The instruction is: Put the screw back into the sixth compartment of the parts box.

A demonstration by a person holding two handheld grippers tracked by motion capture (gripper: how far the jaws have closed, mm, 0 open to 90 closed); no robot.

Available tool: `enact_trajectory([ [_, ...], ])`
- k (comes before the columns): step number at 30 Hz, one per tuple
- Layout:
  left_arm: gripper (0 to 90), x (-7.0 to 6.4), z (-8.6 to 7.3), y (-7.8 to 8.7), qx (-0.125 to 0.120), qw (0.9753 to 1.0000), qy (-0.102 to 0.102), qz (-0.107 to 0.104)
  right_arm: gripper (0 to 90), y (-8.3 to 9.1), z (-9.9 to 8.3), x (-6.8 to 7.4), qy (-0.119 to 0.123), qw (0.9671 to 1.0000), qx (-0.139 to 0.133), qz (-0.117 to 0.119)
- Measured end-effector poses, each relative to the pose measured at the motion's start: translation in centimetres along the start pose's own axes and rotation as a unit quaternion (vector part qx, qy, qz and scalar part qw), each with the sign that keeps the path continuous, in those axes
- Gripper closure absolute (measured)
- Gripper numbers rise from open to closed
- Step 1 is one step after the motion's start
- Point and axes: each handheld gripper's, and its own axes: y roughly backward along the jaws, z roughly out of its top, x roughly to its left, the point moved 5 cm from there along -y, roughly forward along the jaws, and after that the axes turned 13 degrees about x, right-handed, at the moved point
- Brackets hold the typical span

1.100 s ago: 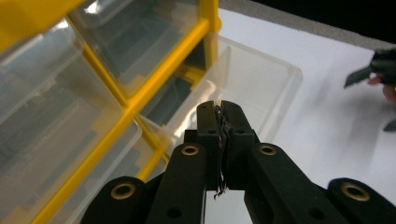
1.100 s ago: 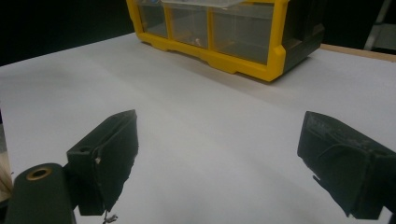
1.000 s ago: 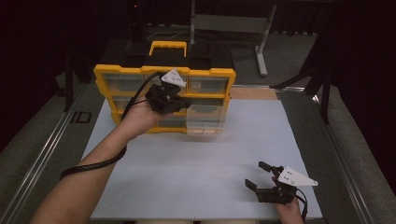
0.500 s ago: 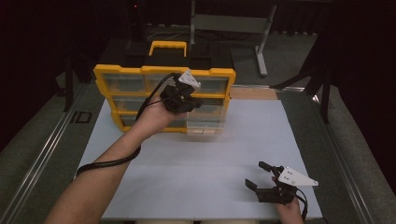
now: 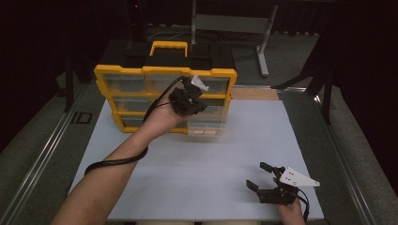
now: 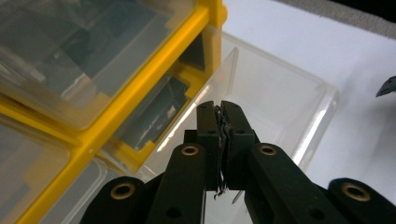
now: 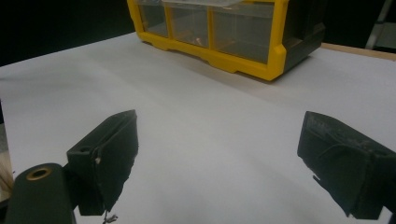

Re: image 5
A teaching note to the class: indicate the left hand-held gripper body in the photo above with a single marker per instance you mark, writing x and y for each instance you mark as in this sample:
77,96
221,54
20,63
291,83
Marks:
187,98

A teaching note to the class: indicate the yellow black drawer organizer cabinet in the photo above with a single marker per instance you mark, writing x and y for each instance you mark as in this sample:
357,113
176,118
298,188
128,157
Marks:
131,79

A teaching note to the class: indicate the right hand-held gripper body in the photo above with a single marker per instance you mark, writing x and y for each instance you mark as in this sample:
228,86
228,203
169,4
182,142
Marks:
281,190

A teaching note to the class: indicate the person's left hand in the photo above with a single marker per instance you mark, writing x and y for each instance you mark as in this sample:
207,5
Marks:
159,120

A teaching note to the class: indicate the clear plastic drawer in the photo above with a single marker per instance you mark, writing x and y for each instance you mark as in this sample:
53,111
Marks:
206,126

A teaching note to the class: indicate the grey metal desk frame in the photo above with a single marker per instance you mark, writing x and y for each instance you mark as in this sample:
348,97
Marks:
231,23

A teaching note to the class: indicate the black metal stand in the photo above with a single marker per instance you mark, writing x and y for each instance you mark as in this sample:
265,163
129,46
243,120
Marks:
316,78

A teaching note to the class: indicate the black tripod stand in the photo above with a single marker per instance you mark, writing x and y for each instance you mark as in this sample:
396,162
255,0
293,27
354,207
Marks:
137,28

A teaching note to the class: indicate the aluminium floor rail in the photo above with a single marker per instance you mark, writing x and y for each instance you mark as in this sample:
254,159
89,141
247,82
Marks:
40,156
344,162

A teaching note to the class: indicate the person's right hand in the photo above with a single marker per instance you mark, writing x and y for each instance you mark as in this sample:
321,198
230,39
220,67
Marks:
291,214

